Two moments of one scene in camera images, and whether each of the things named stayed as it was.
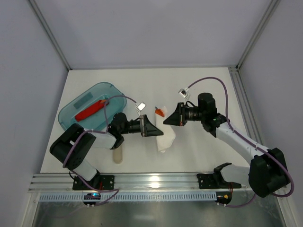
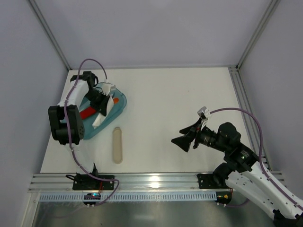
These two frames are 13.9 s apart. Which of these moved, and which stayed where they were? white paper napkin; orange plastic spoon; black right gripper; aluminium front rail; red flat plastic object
Moved: white paper napkin; orange plastic spoon; black right gripper
Stayed: aluminium front rail; red flat plastic object
